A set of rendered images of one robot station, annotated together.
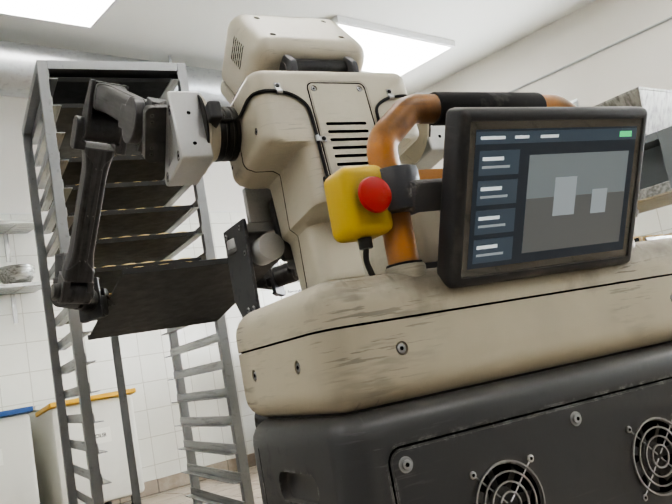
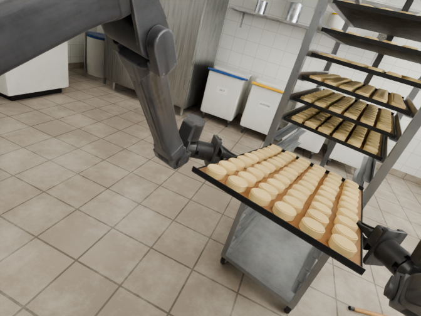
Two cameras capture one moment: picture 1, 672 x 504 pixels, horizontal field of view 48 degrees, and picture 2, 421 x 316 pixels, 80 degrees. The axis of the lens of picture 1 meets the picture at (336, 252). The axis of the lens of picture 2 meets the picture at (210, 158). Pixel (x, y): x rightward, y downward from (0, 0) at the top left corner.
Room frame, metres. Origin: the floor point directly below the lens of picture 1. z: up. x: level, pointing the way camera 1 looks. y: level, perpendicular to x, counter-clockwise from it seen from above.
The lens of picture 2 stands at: (1.43, 0.04, 1.34)
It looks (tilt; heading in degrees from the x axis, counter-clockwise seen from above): 28 degrees down; 56
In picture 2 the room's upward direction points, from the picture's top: 16 degrees clockwise
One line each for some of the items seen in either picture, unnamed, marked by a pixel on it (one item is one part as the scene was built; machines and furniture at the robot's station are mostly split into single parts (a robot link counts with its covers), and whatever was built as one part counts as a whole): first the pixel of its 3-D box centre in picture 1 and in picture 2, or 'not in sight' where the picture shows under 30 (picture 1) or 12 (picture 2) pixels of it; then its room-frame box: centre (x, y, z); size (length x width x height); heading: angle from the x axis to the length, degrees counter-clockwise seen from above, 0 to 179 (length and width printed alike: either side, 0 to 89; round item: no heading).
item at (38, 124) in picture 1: (43, 111); not in sight; (2.54, 0.93, 1.77); 0.64 x 0.03 x 0.03; 28
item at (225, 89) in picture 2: not in sight; (225, 96); (3.59, 3.27, 0.39); 0.64 x 0.54 x 0.77; 44
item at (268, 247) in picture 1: (310, 247); not in sight; (1.28, 0.04, 0.93); 0.28 x 0.16 x 0.22; 118
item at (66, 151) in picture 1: (103, 136); not in sight; (2.64, 0.76, 1.68); 0.60 x 0.40 x 0.02; 28
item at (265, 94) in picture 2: not in sight; (264, 110); (4.02, 2.78, 0.39); 0.64 x 0.54 x 0.77; 43
